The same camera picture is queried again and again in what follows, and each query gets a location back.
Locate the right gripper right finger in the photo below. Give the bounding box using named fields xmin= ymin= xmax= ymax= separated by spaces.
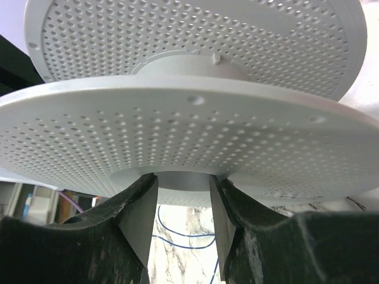
xmin=210 ymin=176 xmax=378 ymax=283

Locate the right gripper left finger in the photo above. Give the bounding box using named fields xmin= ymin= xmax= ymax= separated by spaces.
xmin=1 ymin=173 xmax=158 ymax=283

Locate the blue cable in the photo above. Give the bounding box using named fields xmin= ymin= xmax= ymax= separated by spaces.
xmin=150 ymin=204 xmax=221 ymax=284

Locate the grey plastic cable spool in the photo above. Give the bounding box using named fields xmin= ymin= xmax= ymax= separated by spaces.
xmin=1 ymin=1 xmax=378 ymax=206

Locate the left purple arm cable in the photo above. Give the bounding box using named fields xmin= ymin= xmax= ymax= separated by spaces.
xmin=59 ymin=191 xmax=86 ymax=214

